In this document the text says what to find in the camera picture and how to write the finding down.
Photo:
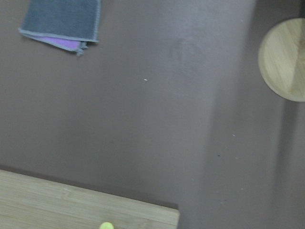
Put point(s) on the bamboo cutting board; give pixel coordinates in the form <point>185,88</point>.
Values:
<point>33,203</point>

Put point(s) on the wooden mug tree stand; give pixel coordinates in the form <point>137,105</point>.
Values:
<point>281,59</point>

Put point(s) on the yellow plastic knife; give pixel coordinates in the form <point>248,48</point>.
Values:
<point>106,225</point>

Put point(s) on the grey folded cloth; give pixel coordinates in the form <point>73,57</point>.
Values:
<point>66,24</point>

